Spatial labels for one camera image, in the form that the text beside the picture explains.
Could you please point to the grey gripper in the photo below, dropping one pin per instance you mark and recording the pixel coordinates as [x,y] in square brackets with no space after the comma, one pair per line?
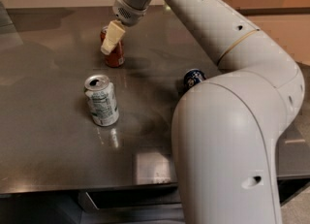
[128,14]

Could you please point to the red coke can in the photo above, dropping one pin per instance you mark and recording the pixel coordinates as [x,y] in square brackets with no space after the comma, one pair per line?
[116,57]

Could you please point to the blue pepsi can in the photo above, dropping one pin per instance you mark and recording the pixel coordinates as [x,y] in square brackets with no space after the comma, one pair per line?
[193,77]

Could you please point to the white green soda can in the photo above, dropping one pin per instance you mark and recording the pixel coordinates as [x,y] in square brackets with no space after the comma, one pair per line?
[101,100]

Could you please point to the microwave oven under counter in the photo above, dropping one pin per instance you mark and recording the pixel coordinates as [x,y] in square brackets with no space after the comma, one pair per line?
[142,205]

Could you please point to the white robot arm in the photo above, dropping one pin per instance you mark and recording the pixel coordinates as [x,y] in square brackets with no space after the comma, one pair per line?
[225,129]

